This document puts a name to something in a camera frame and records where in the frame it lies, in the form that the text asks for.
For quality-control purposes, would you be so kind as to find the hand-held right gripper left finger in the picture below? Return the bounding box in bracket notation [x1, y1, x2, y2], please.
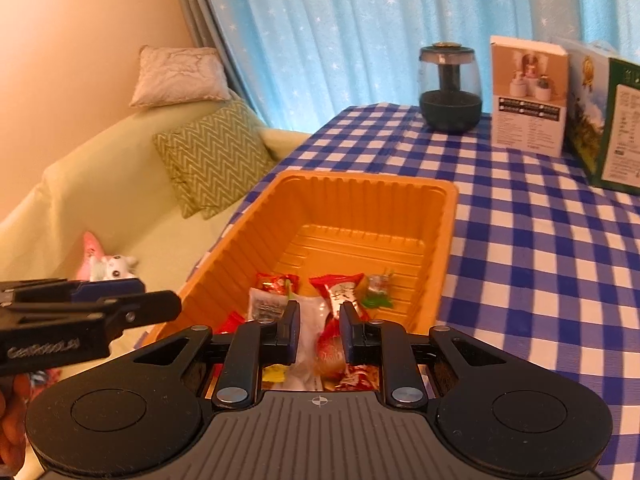
[131, 300, 302, 409]

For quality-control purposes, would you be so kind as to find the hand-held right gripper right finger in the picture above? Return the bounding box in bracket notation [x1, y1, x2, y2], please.
[340, 301, 510, 407]

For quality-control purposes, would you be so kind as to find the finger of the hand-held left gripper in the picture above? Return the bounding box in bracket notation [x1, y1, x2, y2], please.
[7, 290, 182, 331]
[0, 277, 147, 307]

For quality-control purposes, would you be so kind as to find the white snack packet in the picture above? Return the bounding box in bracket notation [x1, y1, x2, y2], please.
[291, 295, 332, 392]

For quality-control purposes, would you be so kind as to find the dark red foil candy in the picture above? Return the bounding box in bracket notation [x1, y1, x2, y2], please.
[317, 321, 347, 378]

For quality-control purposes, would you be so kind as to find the grey clear snack packet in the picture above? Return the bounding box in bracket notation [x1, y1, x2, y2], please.
[248, 287, 291, 324]

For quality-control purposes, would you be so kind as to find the small red snack packet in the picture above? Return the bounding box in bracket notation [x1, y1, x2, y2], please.
[334, 365, 383, 392]

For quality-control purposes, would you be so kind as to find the red cookie-print snack packet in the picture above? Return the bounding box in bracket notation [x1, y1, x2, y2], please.
[309, 272, 369, 319]

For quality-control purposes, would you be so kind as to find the small red candy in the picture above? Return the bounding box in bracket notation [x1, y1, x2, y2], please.
[256, 272, 300, 295]

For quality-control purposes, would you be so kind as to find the orange plastic tray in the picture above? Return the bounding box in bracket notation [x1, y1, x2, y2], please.
[147, 170, 460, 392]

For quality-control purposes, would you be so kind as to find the person's left hand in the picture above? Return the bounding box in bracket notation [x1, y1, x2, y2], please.
[0, 374, 32, 474]

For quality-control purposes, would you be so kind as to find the person's printed clothing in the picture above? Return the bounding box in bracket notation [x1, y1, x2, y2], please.
[27, 367, 63, 397]

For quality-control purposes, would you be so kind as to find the pink starfish plush toy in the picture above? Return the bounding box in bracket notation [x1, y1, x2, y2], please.
[75, 231, 109, 281]

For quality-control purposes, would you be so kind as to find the pale green sofa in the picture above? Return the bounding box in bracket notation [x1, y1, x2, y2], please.
[0, 92, 312, 476]

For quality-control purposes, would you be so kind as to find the green zigzag cushion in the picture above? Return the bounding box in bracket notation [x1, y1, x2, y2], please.
[152, 99, 277, 220]

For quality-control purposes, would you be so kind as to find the blue white checkered tablecloth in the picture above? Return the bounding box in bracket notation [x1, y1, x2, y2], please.
[190, 102, 640, 480]

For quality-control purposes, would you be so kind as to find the white cushion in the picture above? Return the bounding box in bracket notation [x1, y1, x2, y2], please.
[129, 45, 232, 109]

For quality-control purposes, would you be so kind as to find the dark glass humidifier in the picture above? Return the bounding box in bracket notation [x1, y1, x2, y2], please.
[419, 41, 484, 135]

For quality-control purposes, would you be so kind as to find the grey curtain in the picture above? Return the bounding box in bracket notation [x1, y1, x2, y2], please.
[167, 0, 242, 92]

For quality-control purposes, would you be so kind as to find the white cardboard box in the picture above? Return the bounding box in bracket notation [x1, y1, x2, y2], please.
[490, 35, 571, 157]

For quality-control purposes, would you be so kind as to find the blue star-print curtain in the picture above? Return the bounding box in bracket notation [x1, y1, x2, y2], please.
[192, 0, 640, 132]

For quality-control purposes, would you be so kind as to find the green cardboard box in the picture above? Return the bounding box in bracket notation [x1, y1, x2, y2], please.
[555, 37, 640, 191]

